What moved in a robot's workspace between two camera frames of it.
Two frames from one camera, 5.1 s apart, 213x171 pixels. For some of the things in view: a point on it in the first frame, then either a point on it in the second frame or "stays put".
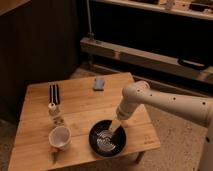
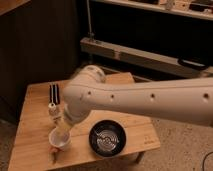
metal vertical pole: x=90 y=34 stays put
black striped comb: x=54 y=92 stays put
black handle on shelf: x=191 y=64 stays put
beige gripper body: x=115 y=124 -> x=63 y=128
